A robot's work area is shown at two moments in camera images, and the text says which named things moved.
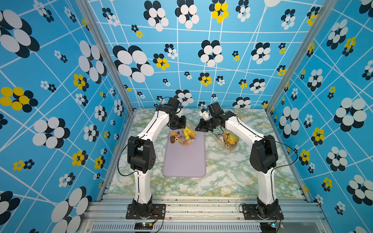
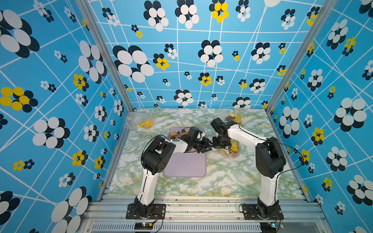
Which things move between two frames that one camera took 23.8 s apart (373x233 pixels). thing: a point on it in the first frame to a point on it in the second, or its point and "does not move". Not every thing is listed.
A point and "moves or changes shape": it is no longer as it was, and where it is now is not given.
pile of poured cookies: [177, 137] does not move
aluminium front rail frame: [201, 214] does not move
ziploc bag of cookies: [187, 136] moves or changes shape
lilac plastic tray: [185, 161] does not move
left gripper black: [182, 124] to [205, 143]
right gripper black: [202, 127] to [226, 144]
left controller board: [143, 225] does not move
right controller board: [267, 227] does not move
